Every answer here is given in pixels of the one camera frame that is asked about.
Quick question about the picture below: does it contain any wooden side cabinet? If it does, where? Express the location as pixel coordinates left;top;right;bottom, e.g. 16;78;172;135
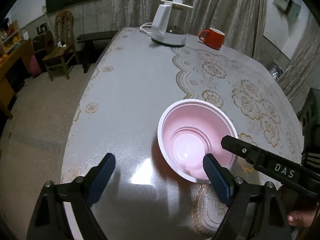
1;20;34;120

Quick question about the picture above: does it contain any right hand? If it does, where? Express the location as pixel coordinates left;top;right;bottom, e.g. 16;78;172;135
287;209;316;228

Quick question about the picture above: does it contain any grey wall electrical box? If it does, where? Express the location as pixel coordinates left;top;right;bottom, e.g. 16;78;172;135
273;0;301;22

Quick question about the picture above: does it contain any red plastic bowl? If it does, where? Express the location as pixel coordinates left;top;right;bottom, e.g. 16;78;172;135
157;99;238;183

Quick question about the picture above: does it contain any white electric kettle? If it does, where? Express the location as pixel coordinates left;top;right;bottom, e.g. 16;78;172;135
140;0;193;47

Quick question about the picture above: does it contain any grey curtain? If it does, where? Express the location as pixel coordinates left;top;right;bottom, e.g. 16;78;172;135
112;0;267;60
277;14;319;112

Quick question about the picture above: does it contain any dark wooden bench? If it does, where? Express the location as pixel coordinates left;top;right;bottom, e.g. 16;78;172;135
76;30;118;74

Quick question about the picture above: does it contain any wooden chair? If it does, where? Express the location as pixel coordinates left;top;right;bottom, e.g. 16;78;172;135
43;10;79;81

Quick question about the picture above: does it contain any red ceramic mug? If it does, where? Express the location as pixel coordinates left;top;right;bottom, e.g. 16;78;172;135
199;28;225;50

